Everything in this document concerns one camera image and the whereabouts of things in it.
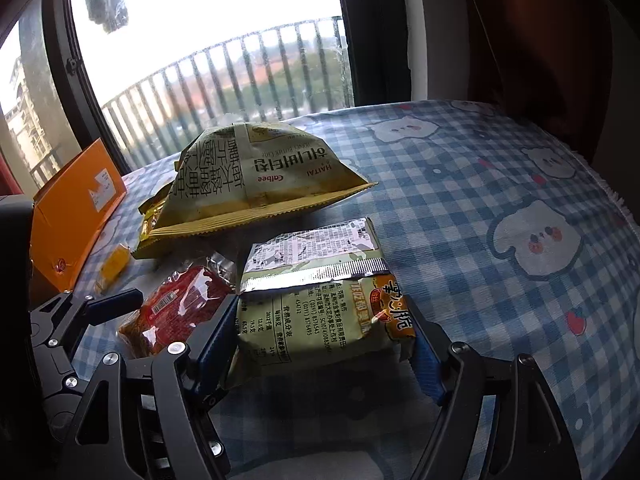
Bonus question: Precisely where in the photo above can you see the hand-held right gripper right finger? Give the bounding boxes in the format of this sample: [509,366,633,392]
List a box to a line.
[404,296,581,480]

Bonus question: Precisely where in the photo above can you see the metal balcony railing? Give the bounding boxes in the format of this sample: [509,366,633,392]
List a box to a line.
[30,15,355,171]

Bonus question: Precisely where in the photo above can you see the large yellow chip bag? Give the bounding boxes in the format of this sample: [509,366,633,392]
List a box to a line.
[134,122,378,260]

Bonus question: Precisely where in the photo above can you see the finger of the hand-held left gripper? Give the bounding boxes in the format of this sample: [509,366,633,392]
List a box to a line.
[30,287,145,413]

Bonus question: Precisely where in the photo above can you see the dark red curtain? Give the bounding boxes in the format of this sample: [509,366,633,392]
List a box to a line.
[0,157,26,196]
[465,0,618,161]

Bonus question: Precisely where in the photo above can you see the black window frame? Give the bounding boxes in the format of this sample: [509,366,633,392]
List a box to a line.
[42,0,416,171]

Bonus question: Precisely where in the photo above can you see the small orange candy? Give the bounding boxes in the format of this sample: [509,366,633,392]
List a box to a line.
[95,244,132,295]

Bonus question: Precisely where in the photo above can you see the yellow green noodle snack packet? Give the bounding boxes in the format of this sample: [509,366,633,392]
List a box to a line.
[235,217,417,381]

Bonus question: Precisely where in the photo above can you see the beige apartment building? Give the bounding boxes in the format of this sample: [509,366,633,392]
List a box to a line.
[2,55,56,181]

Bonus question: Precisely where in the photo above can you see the blue checkered tablecloth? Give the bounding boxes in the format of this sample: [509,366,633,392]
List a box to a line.
[65,100,640,480]

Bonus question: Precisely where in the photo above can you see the orange cardboard box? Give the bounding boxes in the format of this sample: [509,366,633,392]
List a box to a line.
[30,138,128,293]

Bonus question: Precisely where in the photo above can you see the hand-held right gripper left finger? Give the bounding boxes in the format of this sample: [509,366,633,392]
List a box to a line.
[60,292,240,480]

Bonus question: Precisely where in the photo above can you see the red spicy strip packet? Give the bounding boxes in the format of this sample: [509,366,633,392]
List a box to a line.
[117,255,236,358]

